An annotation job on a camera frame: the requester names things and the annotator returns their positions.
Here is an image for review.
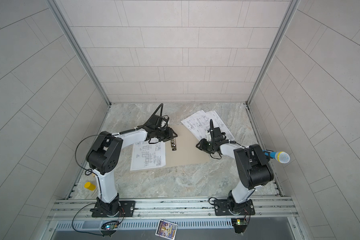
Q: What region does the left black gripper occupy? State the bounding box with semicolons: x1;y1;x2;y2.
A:
153;126;179;142

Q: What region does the beige cardboard folder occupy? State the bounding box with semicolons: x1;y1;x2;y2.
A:
158;125;210;169

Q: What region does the printed drawing sheet top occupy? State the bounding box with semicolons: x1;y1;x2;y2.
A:
130;142;166;171

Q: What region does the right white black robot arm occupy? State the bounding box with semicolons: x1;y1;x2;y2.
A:
196;120;274;216

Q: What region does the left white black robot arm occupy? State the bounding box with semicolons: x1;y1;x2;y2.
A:
77;103;178;218

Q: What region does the metal folder clip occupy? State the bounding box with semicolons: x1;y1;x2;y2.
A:
171;139;177;151

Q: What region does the stack of printed sheets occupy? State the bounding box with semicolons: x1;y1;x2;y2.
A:
181;111;235;141

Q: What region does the blue yellow toy microphone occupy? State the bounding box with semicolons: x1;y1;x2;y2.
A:
263;150;291;164

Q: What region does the right circuit board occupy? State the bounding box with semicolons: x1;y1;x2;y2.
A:
231;219;248;234

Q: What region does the colourful picture card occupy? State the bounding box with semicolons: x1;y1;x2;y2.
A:
155;220;178;240

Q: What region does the yellow cylinder block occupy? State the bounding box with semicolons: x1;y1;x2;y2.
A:
84;182;96;191

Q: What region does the left green circuit board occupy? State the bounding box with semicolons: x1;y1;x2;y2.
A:
101;221;119;231

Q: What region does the aluminium mounting rail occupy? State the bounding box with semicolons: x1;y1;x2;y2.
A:
47;196;299;221

